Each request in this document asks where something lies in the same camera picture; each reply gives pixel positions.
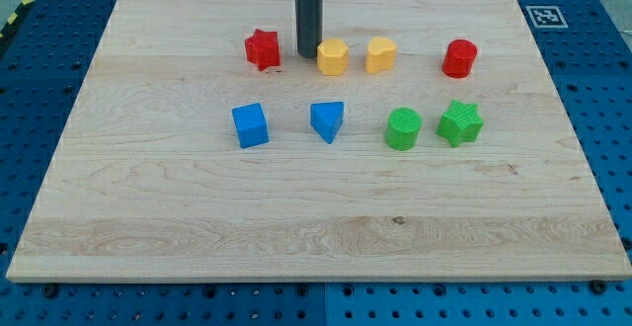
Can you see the green star block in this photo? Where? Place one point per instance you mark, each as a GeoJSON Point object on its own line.
{"type": "Point", "coordinates": [460, 123]}

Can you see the wooden board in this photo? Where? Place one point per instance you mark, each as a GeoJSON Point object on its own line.
{"type": "Point", "coordinates": [149, 184]}

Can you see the blue cube block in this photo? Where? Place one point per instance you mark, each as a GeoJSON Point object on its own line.
{"type": "Point", "coordinates": [251, 125]}

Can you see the yellow black hazard tape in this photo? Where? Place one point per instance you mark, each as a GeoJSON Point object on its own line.
{"type": "Point", "coordinates": [16, 19]}

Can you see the red cylinder block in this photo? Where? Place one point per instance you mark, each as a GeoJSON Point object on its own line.
{"type": "Point", "coordinates": [459, 58]}

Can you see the yellow hexagon block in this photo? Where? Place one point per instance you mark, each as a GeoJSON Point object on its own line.
{"type": "Point", "coordinates": [332, 57]}

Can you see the yellow heart block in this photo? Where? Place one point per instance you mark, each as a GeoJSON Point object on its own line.
{"type": "Point", "coordinates": [380, 54]}

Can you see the blue triangle block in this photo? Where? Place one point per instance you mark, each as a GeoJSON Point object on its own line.
{"type": "Point", "coordinates": [327, 118]}

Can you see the green cylinder block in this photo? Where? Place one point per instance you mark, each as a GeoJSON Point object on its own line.
{"type": "Point", "coordinates": [403, 127]}

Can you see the red star block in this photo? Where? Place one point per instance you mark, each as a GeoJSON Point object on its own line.
{"type": "Point", "coordinates": [262, 49]}

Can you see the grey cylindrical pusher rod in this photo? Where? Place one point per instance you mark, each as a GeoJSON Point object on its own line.
{"type": "Point", "coordinates": [308, 22]}

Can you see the black white fiducial marker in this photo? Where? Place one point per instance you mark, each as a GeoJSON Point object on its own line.
{"type": "Point", "coordinates": [546, 17]}

